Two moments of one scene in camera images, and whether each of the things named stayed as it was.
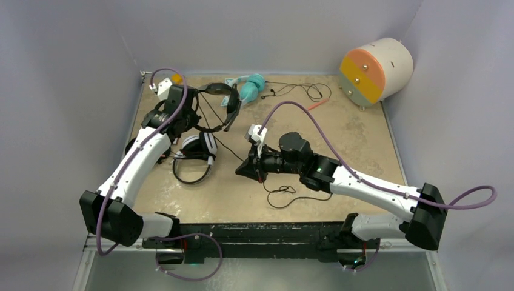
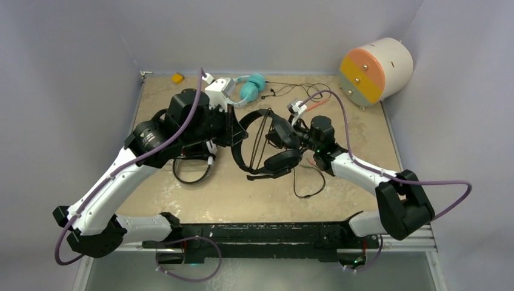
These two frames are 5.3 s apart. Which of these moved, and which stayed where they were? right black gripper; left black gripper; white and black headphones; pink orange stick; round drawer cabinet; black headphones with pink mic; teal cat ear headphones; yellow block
Moved: left black gripper; black headphones with pink mic; right black gripper
Stayed: round drawer cabinet; yellow block; pink orange stick; teal cat ear headphones; white and black headphones
